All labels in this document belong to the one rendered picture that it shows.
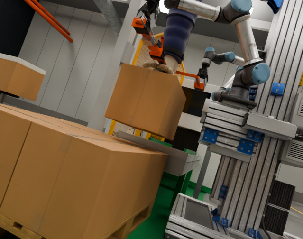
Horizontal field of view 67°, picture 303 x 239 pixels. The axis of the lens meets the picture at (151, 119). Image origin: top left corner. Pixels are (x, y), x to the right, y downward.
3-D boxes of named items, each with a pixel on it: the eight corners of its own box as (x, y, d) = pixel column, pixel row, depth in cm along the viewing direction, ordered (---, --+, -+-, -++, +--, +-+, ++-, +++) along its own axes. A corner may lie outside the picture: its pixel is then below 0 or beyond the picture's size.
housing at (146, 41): (143, 44, 144) (146, 38, 145) (153, 46, 142) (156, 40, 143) (140, 39, 138) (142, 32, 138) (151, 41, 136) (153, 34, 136)
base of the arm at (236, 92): (245, 107, 160) (249, 93, 161) (250, 102, 145) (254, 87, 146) (223, 101, 163) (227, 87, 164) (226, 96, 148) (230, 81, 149)
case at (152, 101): (132, 127, 216) (146, 87, 219) (172, 141, 204) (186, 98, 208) (104, 116, 159) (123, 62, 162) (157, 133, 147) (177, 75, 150)
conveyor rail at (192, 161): (195, 165, 426) (197, 155, 427) (197, 166, 424) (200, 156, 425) (176, 173, 205) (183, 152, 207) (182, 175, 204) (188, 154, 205)
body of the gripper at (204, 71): (197, 74, 200) (201, 61, 200) (197, 77, 208) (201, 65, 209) (206, 76, 197) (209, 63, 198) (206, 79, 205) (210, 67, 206)
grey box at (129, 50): (124, 67, 328) (131, 48, 330) (128, 68, 327) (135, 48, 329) (119, 61, 309) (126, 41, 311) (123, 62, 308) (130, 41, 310)
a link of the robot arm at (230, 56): (265, 74, 215) (227, 61, 192) (254, 75, 225) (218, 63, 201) (267, 62, 215) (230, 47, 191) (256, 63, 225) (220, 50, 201)
